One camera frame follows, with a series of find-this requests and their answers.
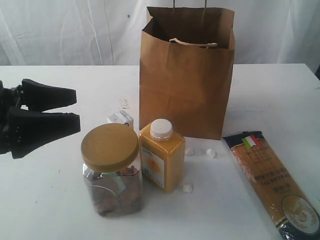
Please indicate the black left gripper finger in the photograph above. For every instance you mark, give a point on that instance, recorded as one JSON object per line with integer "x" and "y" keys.
{"x": 40, "y": 97}
{"x": 29, "y": 130}

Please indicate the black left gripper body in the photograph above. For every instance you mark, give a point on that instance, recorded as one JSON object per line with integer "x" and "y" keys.
{"x": 9, "y": 98}

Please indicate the clear jar with gold lid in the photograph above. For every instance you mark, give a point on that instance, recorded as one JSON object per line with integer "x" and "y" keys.
{"x": 112, "y": 169}

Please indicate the yellow millet bottle white cap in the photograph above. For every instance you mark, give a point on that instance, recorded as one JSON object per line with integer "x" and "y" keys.
{"x": 162, "y": 154}

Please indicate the brown paper bag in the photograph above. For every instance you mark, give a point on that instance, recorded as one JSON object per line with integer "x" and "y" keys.
{"x": 186, "y": 67}

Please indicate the white curtain backdrop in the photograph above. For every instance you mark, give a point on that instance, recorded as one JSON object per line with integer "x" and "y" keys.
{"x": 108, "y": 32}

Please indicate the small white milk carton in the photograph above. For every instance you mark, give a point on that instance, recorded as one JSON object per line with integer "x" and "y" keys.
{"x": 121, "y": 117}

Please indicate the white paper ball upper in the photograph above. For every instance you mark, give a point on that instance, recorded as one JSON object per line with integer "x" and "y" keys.
{"x": 189, "y": 152}

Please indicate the white paper ball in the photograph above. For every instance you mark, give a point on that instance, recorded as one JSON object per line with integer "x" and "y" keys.
{"x": 189, "y": 152}
{"x": 187, "y": 188}
{"x": 211, "y": 153}

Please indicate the white paper ball lower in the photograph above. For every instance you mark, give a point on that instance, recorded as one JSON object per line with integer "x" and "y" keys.
{"x": 187, "y": 188}

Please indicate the white paper ball right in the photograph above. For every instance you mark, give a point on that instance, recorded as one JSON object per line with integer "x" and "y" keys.
{"x": 211, "y": 153}

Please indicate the spaghetti packet with Italian flag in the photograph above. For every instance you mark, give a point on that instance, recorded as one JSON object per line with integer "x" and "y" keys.
{"x": 291, "y": 212}

